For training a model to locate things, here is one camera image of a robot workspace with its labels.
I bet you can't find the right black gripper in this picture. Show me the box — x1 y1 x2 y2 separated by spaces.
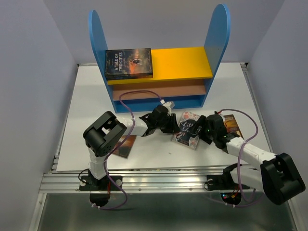
186 115 216 144

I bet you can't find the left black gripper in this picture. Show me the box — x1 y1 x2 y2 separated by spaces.
155 113 180 133

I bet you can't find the Little Women floral book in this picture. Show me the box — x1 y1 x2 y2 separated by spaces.
171 111 200 150

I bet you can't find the A Tale of Two Cities book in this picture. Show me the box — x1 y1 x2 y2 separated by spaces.
104 48 153 81

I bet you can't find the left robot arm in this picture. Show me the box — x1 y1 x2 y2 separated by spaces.
79 101 180 190

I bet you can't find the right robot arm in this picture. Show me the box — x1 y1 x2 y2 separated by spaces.
189 113 306 205

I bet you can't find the brown Edmund Burke book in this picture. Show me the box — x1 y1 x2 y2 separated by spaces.
223 114 243 137

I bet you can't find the blue wooden bookshelf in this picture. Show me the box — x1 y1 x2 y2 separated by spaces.
88 4 231 113

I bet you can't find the Three Days to See book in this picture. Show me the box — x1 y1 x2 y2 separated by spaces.
113 135 136 159

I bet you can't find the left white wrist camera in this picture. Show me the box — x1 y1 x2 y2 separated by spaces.
160 99 175 115

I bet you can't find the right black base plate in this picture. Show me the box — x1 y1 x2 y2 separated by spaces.
205 174 242 207

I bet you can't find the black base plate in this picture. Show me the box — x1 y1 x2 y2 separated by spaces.
205 174 242 207
78 175 120 207

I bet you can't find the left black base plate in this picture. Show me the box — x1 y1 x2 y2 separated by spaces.
78 175 120 207

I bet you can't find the aluminium mounting rail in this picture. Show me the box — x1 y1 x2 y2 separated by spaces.
42 170 295 193

